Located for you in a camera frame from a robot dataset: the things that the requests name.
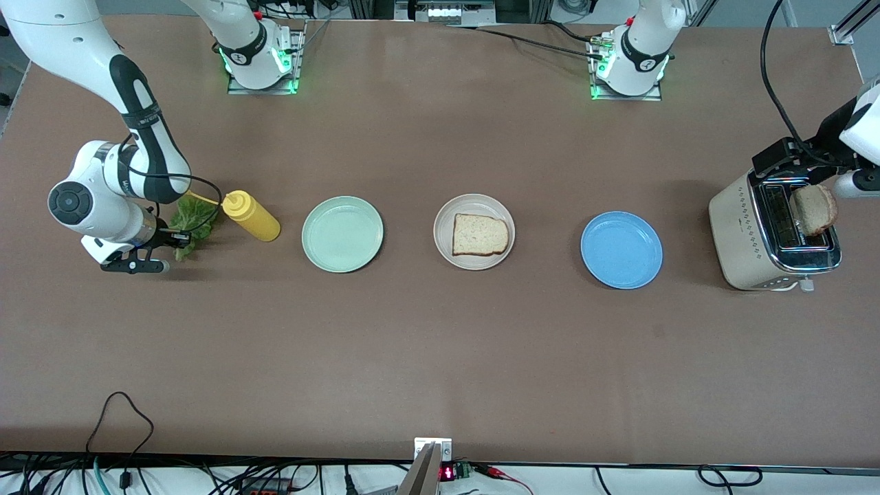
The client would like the green lettuce leaf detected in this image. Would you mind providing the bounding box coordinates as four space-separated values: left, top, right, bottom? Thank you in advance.
168 195 222 262

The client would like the toasted bread slice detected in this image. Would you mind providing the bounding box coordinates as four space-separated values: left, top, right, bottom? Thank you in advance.
452 213 510 258
789 184 840 238

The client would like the yellow squeeze bottle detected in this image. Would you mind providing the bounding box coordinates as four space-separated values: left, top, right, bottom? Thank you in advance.
182 190 281 243

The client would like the mint green plate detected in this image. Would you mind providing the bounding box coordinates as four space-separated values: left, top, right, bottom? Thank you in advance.
301 196 384 274

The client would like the blue plate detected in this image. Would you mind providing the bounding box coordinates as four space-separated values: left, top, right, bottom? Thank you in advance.
580 210 664 290

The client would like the beige plate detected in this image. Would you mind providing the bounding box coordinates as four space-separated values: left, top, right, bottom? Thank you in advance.
432 193 516 271

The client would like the beige chrome toaster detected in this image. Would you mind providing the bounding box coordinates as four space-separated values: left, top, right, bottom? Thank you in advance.
708 163 844 293

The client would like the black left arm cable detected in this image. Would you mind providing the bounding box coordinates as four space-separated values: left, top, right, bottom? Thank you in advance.
760 0 833 166

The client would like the aluminium frame profile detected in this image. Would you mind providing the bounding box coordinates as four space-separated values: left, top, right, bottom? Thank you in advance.
828 0 880 46

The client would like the thin black looped cable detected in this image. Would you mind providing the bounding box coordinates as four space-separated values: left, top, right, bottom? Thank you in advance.
85 391 155 456

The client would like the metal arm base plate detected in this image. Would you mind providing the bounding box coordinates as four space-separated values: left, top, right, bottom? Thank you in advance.
588 33 664 102
227 19 307 96

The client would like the black cable across table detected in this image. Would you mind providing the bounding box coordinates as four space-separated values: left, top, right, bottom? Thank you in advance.
445 24 607 61

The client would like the black coiled cable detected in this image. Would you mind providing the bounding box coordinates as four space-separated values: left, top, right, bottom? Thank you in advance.
697 465 764 488

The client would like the silver mounting bracket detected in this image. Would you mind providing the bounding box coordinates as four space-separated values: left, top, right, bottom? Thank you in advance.
414 437 454 463

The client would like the grey metal mount bar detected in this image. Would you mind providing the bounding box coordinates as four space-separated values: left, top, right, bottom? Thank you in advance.
397 443 441 495

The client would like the metal frame with light unit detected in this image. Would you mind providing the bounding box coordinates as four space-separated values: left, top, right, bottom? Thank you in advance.
395 0 497 23

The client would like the red wire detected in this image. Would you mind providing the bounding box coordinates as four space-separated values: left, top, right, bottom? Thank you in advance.
474 464 534 495

